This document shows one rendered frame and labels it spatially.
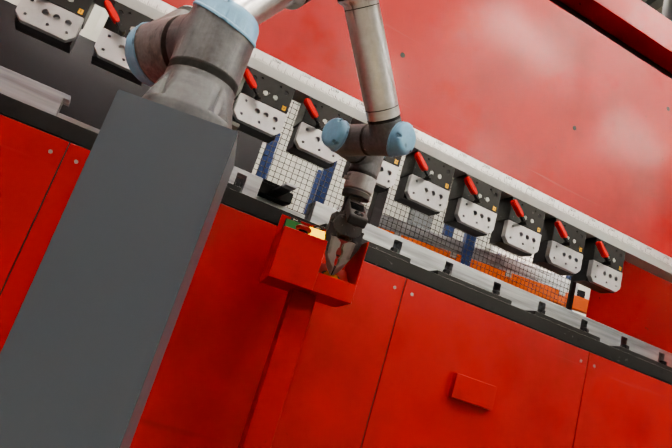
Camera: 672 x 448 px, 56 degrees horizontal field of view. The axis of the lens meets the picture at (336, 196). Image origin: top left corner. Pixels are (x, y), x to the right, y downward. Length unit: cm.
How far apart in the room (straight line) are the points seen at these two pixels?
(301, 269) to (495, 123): 108
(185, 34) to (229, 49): 7
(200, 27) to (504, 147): 145
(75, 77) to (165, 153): 146
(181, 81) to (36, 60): 141
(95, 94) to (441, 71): 119
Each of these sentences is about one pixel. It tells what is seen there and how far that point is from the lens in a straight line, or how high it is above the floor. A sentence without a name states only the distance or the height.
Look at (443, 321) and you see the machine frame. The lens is 191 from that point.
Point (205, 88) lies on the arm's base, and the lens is 98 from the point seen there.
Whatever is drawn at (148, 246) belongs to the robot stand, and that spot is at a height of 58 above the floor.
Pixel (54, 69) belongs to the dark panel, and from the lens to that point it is 236.
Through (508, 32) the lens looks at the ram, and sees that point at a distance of 243.
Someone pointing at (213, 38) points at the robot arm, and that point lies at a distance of 102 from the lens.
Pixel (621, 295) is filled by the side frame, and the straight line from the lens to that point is 325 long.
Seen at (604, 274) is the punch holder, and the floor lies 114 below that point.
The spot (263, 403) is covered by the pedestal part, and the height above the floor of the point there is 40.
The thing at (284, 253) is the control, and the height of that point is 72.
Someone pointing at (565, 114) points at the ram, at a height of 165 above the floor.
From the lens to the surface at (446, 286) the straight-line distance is 192.
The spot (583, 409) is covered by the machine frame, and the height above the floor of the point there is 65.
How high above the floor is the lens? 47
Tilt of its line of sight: 16 degrees up
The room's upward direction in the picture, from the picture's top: 18 degrees clockwise
